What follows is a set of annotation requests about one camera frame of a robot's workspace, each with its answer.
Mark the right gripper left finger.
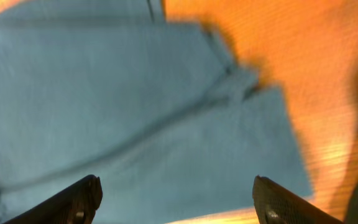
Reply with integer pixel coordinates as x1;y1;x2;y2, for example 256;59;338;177
4;175;103;224

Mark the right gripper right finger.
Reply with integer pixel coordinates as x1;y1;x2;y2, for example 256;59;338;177
252;176;342;224

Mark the blue polo shirt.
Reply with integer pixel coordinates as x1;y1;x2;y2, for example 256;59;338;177
0;1;312;223

